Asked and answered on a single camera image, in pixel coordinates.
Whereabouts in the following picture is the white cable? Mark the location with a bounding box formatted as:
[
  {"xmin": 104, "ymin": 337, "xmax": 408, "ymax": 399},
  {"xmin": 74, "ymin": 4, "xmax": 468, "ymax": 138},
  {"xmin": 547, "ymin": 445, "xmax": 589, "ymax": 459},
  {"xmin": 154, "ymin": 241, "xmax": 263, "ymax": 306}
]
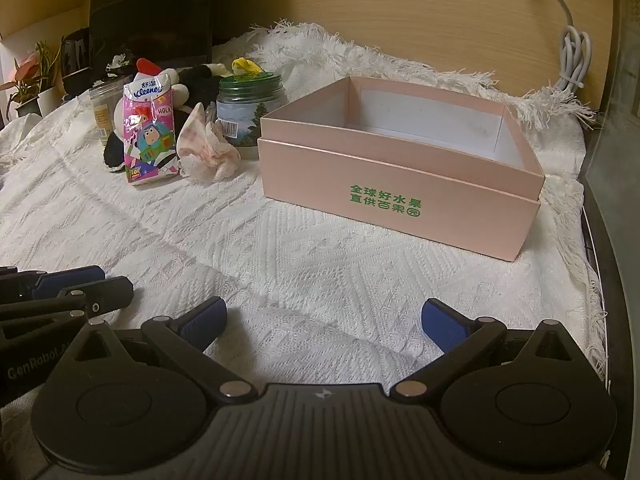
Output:
[{"xmin": 524, "ymin": 0, "xmax": 594, "ymax": 94}]

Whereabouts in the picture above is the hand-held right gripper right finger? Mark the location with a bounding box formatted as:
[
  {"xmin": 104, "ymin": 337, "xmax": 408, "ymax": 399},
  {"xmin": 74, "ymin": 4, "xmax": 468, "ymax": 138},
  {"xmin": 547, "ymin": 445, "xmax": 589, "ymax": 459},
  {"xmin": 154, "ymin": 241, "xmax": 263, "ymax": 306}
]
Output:
[{"xmin": 390, "ymin": 297, "xmax": 577, "ymax": 402}]

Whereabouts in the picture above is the white woven blanket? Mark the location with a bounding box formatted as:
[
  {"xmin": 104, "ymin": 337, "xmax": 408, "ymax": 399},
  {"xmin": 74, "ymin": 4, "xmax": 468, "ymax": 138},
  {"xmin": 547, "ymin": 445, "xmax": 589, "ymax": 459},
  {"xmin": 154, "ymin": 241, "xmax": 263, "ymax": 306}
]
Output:
[{"xmin": 0, "ymin": 19, "xmax": 610, "ymax": 461}]

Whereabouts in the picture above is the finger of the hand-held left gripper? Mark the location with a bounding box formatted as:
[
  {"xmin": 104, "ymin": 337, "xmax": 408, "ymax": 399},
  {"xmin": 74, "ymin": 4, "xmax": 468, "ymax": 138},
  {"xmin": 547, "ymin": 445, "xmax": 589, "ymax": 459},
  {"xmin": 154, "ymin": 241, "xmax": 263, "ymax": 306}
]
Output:
[
  {"xmin": 0, "ymin": 275, "xmax": 135, "ymax": 329},
  {"xmin": 0, "ymin": 265, "xmax": 107, "ymax": 304}
]

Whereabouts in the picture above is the white rabbit plush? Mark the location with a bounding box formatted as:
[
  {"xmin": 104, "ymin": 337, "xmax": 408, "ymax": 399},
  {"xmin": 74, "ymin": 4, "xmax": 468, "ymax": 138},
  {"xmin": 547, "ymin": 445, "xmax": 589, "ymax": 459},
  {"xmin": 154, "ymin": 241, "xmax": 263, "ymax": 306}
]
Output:
[{"xmin": 160, "ymin": 62, "xmax": 229, "ymax": 112}]

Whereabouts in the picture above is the black furniture frame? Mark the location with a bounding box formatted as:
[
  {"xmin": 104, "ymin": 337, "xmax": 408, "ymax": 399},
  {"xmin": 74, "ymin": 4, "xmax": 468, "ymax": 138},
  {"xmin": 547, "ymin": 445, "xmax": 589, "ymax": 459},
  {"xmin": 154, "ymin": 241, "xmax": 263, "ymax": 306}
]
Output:
[{"xmin": 579, "ymin": 0, "xmax": 640, "ymax": 413}]

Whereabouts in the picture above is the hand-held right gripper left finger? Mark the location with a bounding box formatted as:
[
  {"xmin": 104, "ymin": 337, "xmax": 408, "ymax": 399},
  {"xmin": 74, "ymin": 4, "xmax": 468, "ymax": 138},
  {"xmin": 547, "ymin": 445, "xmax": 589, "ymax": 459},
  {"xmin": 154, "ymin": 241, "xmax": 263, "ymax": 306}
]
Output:
[{"xmin": 67, "ymin": 296, "xmax": 254, "ymax": 402}]

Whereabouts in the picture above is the yellow knitted trinket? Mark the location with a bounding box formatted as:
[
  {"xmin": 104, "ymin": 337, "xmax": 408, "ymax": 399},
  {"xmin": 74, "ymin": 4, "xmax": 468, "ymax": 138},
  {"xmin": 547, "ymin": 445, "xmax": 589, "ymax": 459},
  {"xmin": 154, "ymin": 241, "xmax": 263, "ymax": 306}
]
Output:
[{"xmin": 232, "ymin": 57, "xmax": 264, "ymax": 79}]

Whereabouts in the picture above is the dark box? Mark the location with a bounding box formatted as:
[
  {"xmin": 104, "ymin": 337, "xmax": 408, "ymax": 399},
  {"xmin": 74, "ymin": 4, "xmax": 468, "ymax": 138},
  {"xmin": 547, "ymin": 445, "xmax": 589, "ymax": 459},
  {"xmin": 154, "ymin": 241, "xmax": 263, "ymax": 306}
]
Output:
[{"xmin": 89, "ymin": 0, "xmax": 217, "ymax": 69}]

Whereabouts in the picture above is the clear plastic cup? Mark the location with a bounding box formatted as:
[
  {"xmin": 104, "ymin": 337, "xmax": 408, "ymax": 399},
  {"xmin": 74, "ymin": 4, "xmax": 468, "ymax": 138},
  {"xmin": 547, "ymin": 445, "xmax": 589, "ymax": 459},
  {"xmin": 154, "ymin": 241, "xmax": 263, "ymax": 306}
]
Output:
[{"xmin": 89, "ymin": 82, "xmax": 129, "ymax": 139}]

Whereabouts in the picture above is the black container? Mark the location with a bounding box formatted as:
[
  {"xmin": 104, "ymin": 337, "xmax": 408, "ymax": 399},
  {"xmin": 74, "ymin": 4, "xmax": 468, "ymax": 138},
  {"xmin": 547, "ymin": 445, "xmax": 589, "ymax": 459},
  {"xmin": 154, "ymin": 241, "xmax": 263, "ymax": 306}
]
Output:
[{"xmin": 60, "ymin": 27, "xmax": 92, "ymax": 97}]

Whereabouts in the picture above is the pink white cloth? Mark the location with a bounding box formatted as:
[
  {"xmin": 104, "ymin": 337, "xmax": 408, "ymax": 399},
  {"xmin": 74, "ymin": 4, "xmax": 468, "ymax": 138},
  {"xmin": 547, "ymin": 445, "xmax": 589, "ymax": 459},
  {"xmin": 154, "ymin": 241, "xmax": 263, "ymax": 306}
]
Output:
[{"xmin": 176, "ymin": 102, "xmax": 242, "ymax": 184}]

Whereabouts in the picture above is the green lidded glass jar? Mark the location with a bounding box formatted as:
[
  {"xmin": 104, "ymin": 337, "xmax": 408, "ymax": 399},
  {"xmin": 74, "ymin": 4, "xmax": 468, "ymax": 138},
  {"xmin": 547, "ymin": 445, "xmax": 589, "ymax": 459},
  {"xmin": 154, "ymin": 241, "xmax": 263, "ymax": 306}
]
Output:
[{"xmin": 216, "ymin": 71, "xmax": 288, "ymax": 161}]

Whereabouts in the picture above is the cartoon print tissue packet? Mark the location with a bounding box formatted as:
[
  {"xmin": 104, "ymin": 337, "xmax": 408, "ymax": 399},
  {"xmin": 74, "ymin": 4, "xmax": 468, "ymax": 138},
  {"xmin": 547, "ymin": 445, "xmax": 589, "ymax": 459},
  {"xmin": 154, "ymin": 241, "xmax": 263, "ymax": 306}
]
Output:
[{"xmin": 122, "ymin": 72, "xmax": 181, "ymax": 187}]

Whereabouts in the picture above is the potted plant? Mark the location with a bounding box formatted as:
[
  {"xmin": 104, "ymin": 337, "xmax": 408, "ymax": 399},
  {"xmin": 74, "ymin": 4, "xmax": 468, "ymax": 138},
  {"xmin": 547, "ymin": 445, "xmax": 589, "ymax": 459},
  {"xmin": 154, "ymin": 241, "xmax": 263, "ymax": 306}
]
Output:
[{"xmin": 0, "ymin": 41, "xmax": 62, "ymax": 119}]

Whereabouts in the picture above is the pink cardboard box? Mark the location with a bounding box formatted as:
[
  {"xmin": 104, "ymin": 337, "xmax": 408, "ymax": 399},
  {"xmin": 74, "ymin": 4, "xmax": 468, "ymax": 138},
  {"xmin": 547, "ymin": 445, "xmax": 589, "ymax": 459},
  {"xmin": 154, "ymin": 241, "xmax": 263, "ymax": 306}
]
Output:
[{"xmin": 258, "ymin": 76, "xmax": 546, "ymax": 263}]

